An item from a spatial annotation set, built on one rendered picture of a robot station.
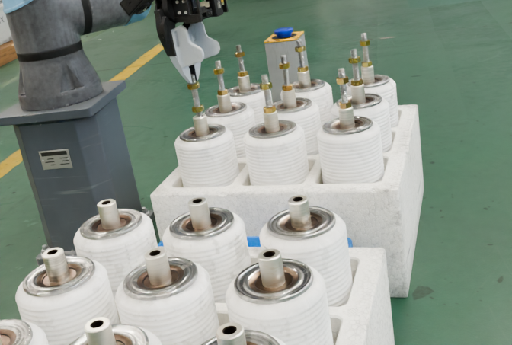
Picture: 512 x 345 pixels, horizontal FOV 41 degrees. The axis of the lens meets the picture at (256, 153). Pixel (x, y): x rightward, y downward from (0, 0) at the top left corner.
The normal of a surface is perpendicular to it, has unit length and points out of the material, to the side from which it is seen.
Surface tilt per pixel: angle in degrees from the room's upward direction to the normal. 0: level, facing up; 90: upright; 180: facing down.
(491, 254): 0
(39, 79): 73
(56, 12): 90
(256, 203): 90
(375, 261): 0
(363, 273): 0
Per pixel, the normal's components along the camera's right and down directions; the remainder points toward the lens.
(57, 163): -0.16, 0.37
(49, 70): 0.11, 0.03
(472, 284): -0.15, -0.93
